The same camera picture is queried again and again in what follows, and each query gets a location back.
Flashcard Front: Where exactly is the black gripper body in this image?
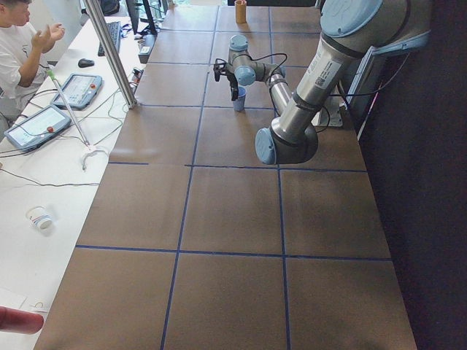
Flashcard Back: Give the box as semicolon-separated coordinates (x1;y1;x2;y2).
213;58;237;86

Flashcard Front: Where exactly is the blue paper cup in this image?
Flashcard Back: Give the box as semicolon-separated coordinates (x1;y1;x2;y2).
233;86;247;112

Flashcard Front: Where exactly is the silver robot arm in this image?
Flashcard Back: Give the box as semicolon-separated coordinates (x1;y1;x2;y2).
213;1;433;165

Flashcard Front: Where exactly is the brown cylindrical cup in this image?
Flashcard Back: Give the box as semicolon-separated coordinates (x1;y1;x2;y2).
234;0;247;24

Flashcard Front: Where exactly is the white paper cup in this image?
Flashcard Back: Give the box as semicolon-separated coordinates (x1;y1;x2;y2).
26;206;54;236

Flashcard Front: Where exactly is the black keyboard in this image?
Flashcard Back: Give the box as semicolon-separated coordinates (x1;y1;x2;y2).
97;21;121;57

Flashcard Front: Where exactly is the black computer mouse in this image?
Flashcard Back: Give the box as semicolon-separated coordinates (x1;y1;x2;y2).
77;58;95;68

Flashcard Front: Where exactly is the upper teach pendant tablet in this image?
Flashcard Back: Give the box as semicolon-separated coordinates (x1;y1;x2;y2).
60;73;103;111

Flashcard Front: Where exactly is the teach pendant tablet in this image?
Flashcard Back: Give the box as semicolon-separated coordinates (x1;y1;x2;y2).
4;105;72;151
60;73;103;111

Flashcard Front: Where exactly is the reacher grabber stick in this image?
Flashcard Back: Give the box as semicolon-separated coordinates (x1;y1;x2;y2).
47;69;109;171

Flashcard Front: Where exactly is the seated person white shirt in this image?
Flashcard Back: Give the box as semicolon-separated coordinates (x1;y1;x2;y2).
0;0;66;121

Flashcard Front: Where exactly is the lower teach pendant tablet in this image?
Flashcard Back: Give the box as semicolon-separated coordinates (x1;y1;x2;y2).
4;105;72;151

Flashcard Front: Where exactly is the red cylinder bottle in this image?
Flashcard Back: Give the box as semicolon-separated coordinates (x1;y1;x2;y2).
1;306;45;335

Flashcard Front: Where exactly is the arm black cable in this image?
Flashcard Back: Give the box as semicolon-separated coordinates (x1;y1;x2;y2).
247;52;289;79

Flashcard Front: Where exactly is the aluminium frame post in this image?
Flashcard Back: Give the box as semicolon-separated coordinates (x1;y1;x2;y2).
84;0;137;109

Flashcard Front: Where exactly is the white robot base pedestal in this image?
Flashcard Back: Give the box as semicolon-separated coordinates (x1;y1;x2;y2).
312;97;343;128

